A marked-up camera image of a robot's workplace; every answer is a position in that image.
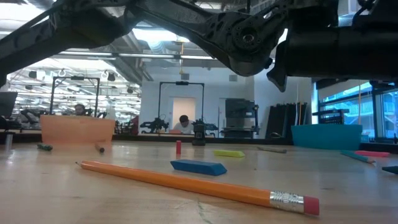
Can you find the neighbouring station robot arm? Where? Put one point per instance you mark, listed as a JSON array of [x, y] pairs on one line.
[[154, 126], [212, 126]]

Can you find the blue plastic bin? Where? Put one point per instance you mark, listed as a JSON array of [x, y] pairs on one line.
[[326, 137]]

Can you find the person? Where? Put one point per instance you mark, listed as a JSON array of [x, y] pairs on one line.
[[80, 109], [184, 126]]

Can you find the yellow-green eraser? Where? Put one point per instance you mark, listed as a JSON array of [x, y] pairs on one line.
[[229, 153]]

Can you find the silver metal post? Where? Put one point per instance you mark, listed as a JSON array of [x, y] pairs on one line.
[[9, 141]]

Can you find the dark monitor screen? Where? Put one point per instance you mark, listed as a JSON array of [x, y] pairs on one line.
[[7, 104]]

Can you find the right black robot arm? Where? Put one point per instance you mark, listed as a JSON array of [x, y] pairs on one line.
[[342, 53]]

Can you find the long ceiling light fixture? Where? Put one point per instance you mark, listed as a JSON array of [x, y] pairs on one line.
[[146, 55]]

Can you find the teal pencil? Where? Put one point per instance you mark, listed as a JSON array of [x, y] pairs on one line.
[[356, 156]]

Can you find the blue eraser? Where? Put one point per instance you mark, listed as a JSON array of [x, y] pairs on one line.
[[199, 168]]

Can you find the grey-brown pen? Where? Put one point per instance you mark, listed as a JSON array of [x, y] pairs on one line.
[[99, 148]]

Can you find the orange pencil with pink eraser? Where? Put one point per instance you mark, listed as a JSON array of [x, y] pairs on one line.
[[186, 183]]

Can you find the orange plastic bin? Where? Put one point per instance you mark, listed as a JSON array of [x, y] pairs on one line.
[[77, 130]]

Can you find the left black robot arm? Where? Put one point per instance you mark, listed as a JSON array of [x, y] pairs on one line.
[[25, 53]]

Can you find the black leaning panels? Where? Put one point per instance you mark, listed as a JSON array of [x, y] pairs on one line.
[[283, 119]]

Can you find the grey pen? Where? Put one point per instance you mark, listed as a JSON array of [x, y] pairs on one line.
[[272, 150]]

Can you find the red chair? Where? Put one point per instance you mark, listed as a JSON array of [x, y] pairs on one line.
[[134, 124]]

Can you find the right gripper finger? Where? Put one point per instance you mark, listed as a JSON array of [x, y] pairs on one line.
[[180, 25]]

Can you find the pink eraser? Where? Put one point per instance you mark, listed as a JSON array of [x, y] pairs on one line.
[[373, 154]]

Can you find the black gantry frame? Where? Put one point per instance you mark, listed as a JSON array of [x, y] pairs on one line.
[[77, 77], [182, 83]]

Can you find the black shelf rack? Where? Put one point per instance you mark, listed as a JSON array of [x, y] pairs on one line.
[[332, 118]]

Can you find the green crayon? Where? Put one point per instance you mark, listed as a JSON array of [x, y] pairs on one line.
[[44, 147]]

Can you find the red eraser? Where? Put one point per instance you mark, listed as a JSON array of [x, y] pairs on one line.
[[178, 147]]

